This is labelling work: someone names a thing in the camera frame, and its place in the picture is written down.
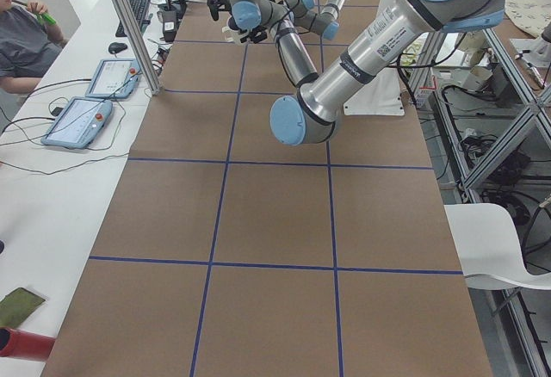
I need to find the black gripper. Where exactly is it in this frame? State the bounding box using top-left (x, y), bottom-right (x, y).
top-left (238, 26), bottom-right (268, 44)
top-left (226, 15), bottom-right (250, 35)

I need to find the white ribbed mug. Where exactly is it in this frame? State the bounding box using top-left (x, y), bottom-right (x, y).
top-left (222, 25), bottom-right (243, 46)

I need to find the black keyboard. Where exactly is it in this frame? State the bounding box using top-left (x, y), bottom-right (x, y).
top-left (128, 0), bottom-right (151, 30)

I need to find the black computer mouse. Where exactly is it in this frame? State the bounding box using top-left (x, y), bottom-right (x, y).
top-left (108, 42), bottom-right (127, 55)

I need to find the far teach pendant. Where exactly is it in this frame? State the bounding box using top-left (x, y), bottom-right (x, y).
top-left (85, 59), bottom-right (141, 99)

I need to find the teach pendant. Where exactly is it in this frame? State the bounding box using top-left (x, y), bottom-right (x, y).
top-left (40, 97), bottom-right (113, 149)
top-left (85, 59), bottom-right (141, 99)

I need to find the near teach pendant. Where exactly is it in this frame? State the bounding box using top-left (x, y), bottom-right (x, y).
top-left (40, 97), bottom-right (113, 149)

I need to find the seated person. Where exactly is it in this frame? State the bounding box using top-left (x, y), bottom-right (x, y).
top-left (1, 0), bottom-right (68, 95)

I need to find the brown table mat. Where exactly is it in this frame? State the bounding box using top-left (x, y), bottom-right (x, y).
top-left (44, 4), bottom-right (492, 376)

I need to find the white chair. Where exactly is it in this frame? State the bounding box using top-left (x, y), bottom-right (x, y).
top-left (444, 203), bottom-right (550, 291)

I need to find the green cloth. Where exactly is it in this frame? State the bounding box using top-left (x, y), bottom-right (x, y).
top-left (1, 287), bottom-right (46, 329)

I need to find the red cylinder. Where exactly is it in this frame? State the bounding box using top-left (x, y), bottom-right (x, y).
top-left (1, 327), bottom-right (56, 362)

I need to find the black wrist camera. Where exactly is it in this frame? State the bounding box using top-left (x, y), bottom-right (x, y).
top-left (207, 0), bottom-right (231, 22)

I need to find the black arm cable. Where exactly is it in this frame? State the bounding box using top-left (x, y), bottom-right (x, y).
top-left (256, 0), bottom-right (311, 85)

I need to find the aluminium frame post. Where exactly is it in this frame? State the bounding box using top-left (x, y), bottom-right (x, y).
top-left (111, 0), bottom-right (161, 96)

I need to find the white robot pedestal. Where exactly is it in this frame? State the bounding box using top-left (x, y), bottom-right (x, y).
top-left (344, 0), bottom-right (406, 117)

